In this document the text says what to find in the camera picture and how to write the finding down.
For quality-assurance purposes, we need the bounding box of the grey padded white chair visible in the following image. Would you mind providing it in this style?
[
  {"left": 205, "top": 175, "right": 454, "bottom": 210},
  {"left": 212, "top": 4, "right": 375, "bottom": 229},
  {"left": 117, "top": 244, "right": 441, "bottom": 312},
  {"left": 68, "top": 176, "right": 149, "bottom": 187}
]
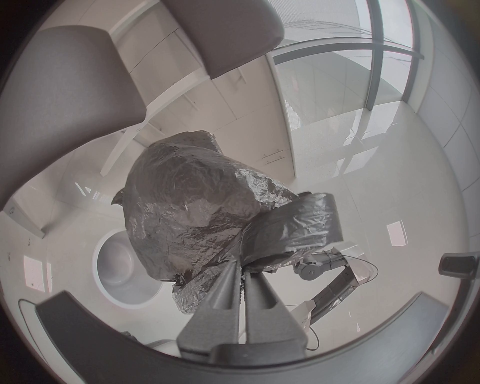
[{"left": 0, "top": 0, "right": 284, "bottom": 241}]

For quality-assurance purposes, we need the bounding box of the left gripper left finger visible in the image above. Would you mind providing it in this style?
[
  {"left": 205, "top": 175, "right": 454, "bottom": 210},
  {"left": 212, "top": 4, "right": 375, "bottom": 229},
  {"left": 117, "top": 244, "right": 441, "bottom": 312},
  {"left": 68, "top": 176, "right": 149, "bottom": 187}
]
[{"left": 177, "top": 260, "right": 244, "bottom": 355}]

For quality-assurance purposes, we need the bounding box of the window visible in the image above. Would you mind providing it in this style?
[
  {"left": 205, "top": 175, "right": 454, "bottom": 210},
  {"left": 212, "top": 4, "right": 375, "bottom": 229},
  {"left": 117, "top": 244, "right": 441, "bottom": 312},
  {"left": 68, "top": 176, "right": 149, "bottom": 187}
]
[{"left": 268, "top": 0, "right": 426, "bottom": 136}]

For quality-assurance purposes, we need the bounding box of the black plastic bag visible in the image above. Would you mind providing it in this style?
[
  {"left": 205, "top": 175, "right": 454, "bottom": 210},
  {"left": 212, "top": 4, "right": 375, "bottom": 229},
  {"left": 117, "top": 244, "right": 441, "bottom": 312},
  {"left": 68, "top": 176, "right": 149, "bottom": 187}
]
[{"left": 111, "top": 130, "right": 344, "bottom": 315}]

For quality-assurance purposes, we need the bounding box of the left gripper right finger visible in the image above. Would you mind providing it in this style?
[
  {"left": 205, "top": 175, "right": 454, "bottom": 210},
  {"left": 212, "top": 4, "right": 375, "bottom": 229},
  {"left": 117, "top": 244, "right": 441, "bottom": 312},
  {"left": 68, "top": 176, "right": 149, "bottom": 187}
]
[{"left": 244, "top": 272, "right": 308, "bottom": 346}]

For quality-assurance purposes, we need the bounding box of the beige cabinet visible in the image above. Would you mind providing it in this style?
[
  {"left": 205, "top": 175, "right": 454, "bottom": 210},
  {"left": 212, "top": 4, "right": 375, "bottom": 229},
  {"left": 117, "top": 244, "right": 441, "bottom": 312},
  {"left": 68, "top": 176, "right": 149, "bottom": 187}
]
[{"left": 56, "top": 0, "right": 299, "bottom": 226}]

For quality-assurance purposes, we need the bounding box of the white trash bin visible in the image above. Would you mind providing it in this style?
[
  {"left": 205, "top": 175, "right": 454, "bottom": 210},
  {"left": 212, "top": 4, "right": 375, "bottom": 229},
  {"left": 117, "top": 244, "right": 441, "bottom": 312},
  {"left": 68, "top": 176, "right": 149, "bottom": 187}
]
[{"left": 92, "top": 229, "right": 164, "bottom": 309}]

